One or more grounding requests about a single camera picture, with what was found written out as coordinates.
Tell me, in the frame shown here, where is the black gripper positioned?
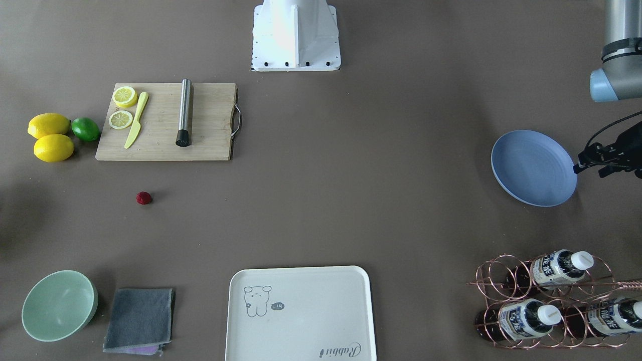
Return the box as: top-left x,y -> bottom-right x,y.
573,128 -> 641,179

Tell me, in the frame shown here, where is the blue round plate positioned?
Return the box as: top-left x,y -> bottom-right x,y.
491,130 -> 577,207

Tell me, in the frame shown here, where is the red strawberry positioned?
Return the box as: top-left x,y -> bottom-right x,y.
136,192 -> 153,205

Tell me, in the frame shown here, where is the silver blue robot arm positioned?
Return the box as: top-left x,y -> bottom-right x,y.
573,1 -> 641,178

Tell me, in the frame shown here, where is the middle white-label drink bottle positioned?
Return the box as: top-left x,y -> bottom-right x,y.
505,249 -> 595,294

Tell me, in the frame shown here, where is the white-label drink bottle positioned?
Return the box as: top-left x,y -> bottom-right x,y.
562,297 -> 641,338
473,298 -> 562,343
505,249 -> 595,294

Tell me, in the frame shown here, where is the rear white-label drink bottle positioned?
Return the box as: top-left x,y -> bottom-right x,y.
562,297 -> 641,338

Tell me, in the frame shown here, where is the front white-label drink bottle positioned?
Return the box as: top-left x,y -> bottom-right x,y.
473,298 -> 562,343

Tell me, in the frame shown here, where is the cream rabbit tray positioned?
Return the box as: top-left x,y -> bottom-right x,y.
225,265 -> 378,360

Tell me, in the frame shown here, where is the bamboo cutting board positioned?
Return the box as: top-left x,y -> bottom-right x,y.
95,83 -> 239,161

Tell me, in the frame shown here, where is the steel rod black tip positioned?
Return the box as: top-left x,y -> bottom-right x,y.
175,78 -> 193,147

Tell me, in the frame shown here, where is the yellow plastic knife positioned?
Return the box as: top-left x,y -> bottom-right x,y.
124,92 -> 149,149

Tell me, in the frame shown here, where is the thick lemon half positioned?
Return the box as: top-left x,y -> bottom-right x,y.
112,85 -> 138,109

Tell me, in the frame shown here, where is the lemon slice near knife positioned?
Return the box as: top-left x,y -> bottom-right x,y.
108,110 -> 134,130

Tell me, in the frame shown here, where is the grey folded cloth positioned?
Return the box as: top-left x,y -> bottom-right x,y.
102,288 -> 175,356

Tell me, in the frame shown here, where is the green lime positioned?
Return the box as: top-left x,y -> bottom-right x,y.
70,117 -> 101,142

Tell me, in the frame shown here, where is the whole yellow lemon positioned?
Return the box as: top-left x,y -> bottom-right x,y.
34,133 -> 74,162
27,112 -> 71,139

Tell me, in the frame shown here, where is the mint green bowl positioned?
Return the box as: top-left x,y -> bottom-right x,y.
21,270 -> 98,342

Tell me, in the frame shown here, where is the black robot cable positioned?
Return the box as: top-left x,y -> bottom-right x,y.
586,111 -> 642,151

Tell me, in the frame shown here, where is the copper wire bottle rack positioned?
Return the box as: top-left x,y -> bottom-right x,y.
469,254 -> 640,350

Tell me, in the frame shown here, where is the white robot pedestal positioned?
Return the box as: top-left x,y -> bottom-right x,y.
251,1 -> 342,72

